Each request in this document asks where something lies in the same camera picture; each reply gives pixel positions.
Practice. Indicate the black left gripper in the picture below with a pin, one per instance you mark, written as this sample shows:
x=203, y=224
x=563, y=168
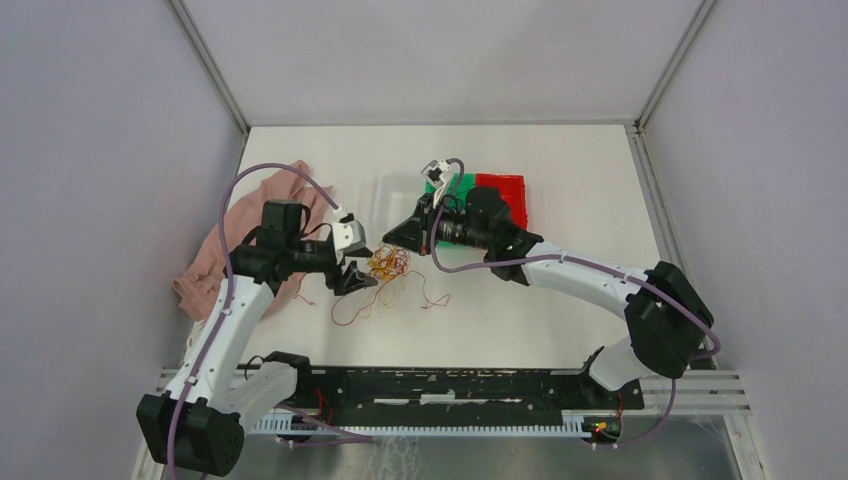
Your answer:
x=352, y=279

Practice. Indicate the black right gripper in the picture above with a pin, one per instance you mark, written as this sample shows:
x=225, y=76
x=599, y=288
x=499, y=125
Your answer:
x=415, y=232

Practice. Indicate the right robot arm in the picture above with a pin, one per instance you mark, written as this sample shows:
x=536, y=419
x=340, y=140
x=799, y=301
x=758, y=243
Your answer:
x=668, y=323

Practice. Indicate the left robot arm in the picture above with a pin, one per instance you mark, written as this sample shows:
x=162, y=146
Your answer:
x=199, y=422

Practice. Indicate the clear plastic bin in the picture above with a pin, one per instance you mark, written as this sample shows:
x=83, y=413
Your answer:
x=393, y=201

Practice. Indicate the green plastic bin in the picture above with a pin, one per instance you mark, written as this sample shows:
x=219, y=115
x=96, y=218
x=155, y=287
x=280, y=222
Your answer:
x=464, y=182

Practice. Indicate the red plastic bin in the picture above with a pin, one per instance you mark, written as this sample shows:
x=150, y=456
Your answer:
x=512, y=189

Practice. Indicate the pink cloth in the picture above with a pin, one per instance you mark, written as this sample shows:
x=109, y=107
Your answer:
x=198, y=287

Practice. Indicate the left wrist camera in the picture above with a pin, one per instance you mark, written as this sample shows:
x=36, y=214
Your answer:
x=345, y=231

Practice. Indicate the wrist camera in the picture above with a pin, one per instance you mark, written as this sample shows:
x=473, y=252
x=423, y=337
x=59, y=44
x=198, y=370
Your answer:
x=345, y=231
x=439, y=174

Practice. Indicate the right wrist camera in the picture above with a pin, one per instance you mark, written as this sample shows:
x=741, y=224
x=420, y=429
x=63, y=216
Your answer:
x=439, y=174

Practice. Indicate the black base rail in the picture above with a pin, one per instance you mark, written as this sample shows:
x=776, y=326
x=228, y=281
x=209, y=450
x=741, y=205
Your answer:
x=438, y=397

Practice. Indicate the white cable duct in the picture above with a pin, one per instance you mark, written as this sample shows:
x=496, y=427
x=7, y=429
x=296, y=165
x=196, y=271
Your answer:
x=283, y=423

